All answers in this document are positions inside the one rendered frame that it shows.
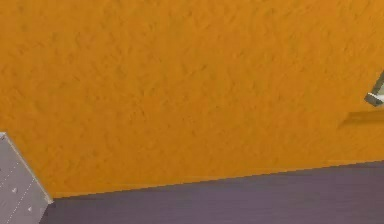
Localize grey chest of drawers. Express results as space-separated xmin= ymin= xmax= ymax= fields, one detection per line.
xmin=0 ymin=131 xmax=54 ymax=224

